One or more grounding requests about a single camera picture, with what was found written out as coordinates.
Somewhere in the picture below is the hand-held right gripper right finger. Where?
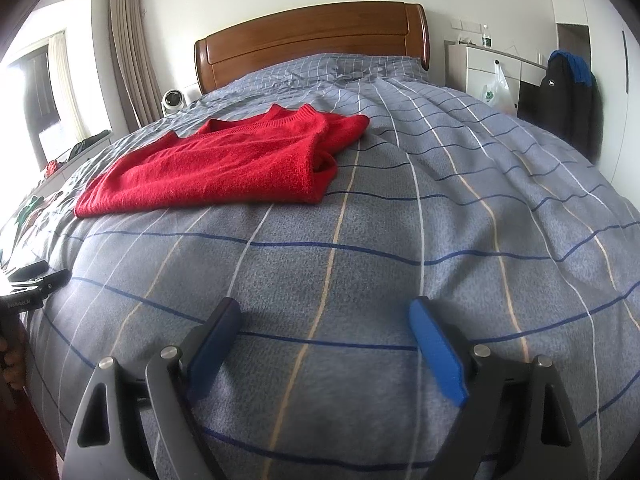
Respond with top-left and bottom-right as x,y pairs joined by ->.
408,296 -> 585,480

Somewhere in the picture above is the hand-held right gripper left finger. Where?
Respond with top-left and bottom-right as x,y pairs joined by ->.
61,296 -> 243,480

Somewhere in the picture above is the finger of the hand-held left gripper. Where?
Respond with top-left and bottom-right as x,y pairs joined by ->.
7,260 -> 48,281
10,269 -> 71,297

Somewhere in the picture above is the red knit sweater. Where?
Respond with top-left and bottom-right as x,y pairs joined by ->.
74,103 -> 371,219

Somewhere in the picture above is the dark clothes pile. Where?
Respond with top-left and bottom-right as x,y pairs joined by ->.
67,130 -> 112,158

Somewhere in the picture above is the person's left hand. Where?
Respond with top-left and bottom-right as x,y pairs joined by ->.
0,337 -> 27,391

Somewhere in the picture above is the green and white garment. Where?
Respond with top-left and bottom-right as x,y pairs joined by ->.
15,195 -> 56,226

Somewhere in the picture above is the white window bench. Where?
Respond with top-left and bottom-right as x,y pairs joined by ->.
35,137 -> 116,196

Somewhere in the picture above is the bed with grey checked sheet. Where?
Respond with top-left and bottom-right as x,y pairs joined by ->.
0,52 -> 640,480

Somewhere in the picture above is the window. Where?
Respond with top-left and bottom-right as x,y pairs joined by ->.
0,0 -> 113,201

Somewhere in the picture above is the white round fan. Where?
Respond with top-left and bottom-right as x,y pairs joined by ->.
160,89 -> 187,117

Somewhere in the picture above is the beige curtain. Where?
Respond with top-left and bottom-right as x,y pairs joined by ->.
109,0 -> 163,133

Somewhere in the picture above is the white plastic bag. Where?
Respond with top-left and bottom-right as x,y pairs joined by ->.
482,60 -> 516,111

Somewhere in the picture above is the black jacket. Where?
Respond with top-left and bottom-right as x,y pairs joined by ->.
516,50 -> 603,163

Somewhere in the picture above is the white cabinet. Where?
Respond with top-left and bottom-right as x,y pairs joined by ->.
445,41 -> 548,116

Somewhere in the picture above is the blue garment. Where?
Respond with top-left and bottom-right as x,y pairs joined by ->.
547,50 -> 596,86

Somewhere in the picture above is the wooden headboard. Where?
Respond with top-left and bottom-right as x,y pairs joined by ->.
194,1 -> 431,96

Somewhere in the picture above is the white wardrobe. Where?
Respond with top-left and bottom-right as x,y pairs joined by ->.
542,0 -> 640,196

